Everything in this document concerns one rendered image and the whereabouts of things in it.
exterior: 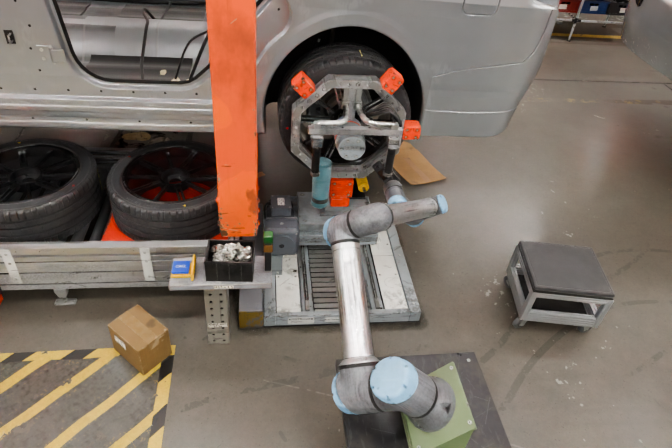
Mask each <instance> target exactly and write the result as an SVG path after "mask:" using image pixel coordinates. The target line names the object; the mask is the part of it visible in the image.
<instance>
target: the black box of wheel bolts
mask: <svg viewBox="0 0 672 448"><path fill-rule="evenodd" d="M254 263H255V240H222V239H208V243H207V248H206V253H205V258H204V265H205V276H206V281H232V282H253V273H254Z"/></svg>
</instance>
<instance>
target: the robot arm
mask: <svg viewBox="0 0 672 448"><path fill-rule="evenodd" d="M385 164H386V162H385V163H384V165H383V164H382V163H381V162H380V161H377V162H376V163H375V164H373V166H372V168H373V169H374V170H375V171H376V173H377V175H378V177H379V178H380V179H381V180H383V182H384V183H385V184H384V186H383V190H384V194H385V196H386V200H387V203H388V205H387V204H386V203H383V202H378V203H372V204H369V205H365V206H361V207H358V208H355V209H353V210H350V211H347V212H345V213H342V214H339V215H335V216H333V217H332V218H330V219H328V220H327V221H326V222H325V224H324V228H323V236H324V239H325V240H326V243H327V244H328V245H329V246H331V249H332V256H333V265H334V274H335V283H336V293H337V302H338V311H339V320H340V329H341V338H342V348H343V357H344V358H343V361H342V362H341V363H340V365H339V371H340V372H339V373H338V374H336V376H335V377H334V379H333V382H332V393H333V398H334V401H335V403H336V405H337V406H338V408H339V409H340V410H341V411H343V412H344V413H347V414H355V415H359V414H368V413H380V412H391V411H400V412H403V413H404V414H406V415H407V416H408V418H409V420H410V421H411V423H412V424H413V425H414V426H415V427H416V428H418V429H420V430H421V431H424V432H429V433H431V432H436V431H439V430H441V429H442V428H444V427H445V426H446V425H447V424H448V423H449V421H450V420H451V418H452V416H453V414H454V411H455V406H456V398H455V394H454V391H453V389H452V387H451V386H450V384H449V383H447V382H446V381H445V380H443V379H442V378H439V377H436V376H428V375H426V374H425V373H423V372H422V371H420V370H419V369H417V368H416V367H415V366H413V365H412V364H411V363H409V362H408V361H406V360H404V359H401V358H399V357H387V358H384V359H383V360H381V361H380V360H378V359H377V358H376V357H375V356H374V354H373V347H372V339H371V331H370V323H369V316H368V308H367V300H366V292H365V285H364V277H363V269H362V261H361V254H360V240H359V238H362V237H365V236H368V235H372V234H375V233H379V232H382V231H386V230H388V229H389V228H390V227H391V226H392V225H395V224H400V223H404V222H405V223H406V224H408V225H409V226H411V227H417V226H419V225H421V224H422V223H423V221H424V220H425V219H428V218H431V217H434V216H437V215H440V214H444V213H446V212H447V211H448V205H447V202H446V199H445V198H444V196H443V195H437V196H434V197H430V198H425V199H420V200H414V201H410V200H409V199H408V198H407V197H406V196H405V194H404V191H403V189H402V184H400V181H401V180H400V177H399V175H398V174H397V173H396V172H395V171H393V169H392V172H393V173H392V177H389V178H388V177H384V176H383V171H384V169H385ZM437 389H438V390H437Z"/></svg>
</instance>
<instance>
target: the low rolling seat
mask: <svg viewBox="0 0 672 448"><path fill-rule="evenodd" d="M518 260H519V262H520V264H517V262H518ZM506 272H507V276H505V277H504V283H505V285H506V286H507V287H508V288H510V289H511V291H512V294H513V298H514V301H515V305H516V308H517V312H518V315H519V316H518V317H517V318H516V319H515V320H514V321H513V323H512V325H513V326H514V327H515V328H521V327H522V326H524V325H525V324H526V322H527V321H536V322H545V323H555V324H564V325H574V326H578V330H579V331H580V332H582V333H584V332H587V331H589V330H590V329H591V328H592V327H593V328H594V327H595V328H598V326H599V324H600V323H601V321H602V320H603V318H604V316H605V315H606V313H607V312H608V310H609V308H610V307H611V305H612V304H613V302H614V301H613V298H614V297H615V293H614V291H613V289H612V287H611V285H610V283H609V281H608V279H607V277H606V275H605V273H604V271H603V269H602V267H601V265H600V263H599V261H598V259H597V257H596V255H595V253H594V251H593V249H592V248H591V247H583V246H573V245H564V244H554V243H545V242H535V241H526V240H520V241H519V243H518V244H517V245H516V247H515V250H514V252H513V254H512V257H511V259H510V262H509V264H508V267H507V269H506ZM595 304H601V305H600V307H599V308H598V310H597V308H596V305H595Z"/></svg>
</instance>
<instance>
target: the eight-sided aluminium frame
mask: <svg viewBox="0 0 672 448"><path fill-rule="evenodd" d="M348 83H349V84H348ZM357 84H358V85H357ZM382 86H383V85H382V83H381V81H380V79H379V78H378V77H377V76H371V75H370V76H367V75H337V74H328V75H326V76H325V77H323V79H322V80H321V81H319V82H318V83H317V84H316V85H315V88H316V91H315V92H314V93H312V94H311V95H310V96H309V97H308V98H306V99H304V98H303V97H300V98H299V99H298V100H296V101H295V102H294V103H293V104H292V109H291V112H292V115H291V139H290V147H291V152H292V153H293V154H294V155H296V156H297V157H298V158H299V159H300V160H301V161H302V162H304V163H305V164H306V165H307V166H308V167H309V168H310V169H311V165H312V154H311V153H310V152H309V151H308V150H307V149H305V148H304V147H303V146H302V145H301V144H300V124H301V113H303V112H304V111H305V110H306V109H307V108H309V107H310V106H311V105H312V104H313V103H315V102H316V101H317V100H318V99H320V98H321V97H322V96H323V95H324V94H326V93H327V92H328V91H329V90H330V89H332V88H350V89H357V88H362V89H374V90H375V91H376V92H377V94H378V95H379V96H380V97H381V98H382V99H383V100H384V101H385V102H389V103H391V104H392V105H393V107H394V108H395V110H396V112H397V114H398V115H399V117H400V120H401V122H402V128H404V123H405V119H406V111H405V109H404V107H403V106H402V105H401V103H400V102H399V101H398V100H397V99H396V98H395V97H394V96H393V94H392V95H390V94H389V93H388V92H387V91H386V90H385V89H383V88H382ZM387 152H388V148H387V146H385V147H384V148H383V149H381V150H380V151H379V152H377V153H376V154H375V155H373V156H372V157H371V158H369V159H368V160H367V161H365V162H364V163H363V164H361V165H332V168H331V178H358V179H359V178H365V177H366V176H369V174H370V173H372V172H373V171H374V169H373V168H372V166H373V164H375V163H376V162H377V161H380V162H381V163H382V164H384V163H385V162H386V158H387Z"/></svg>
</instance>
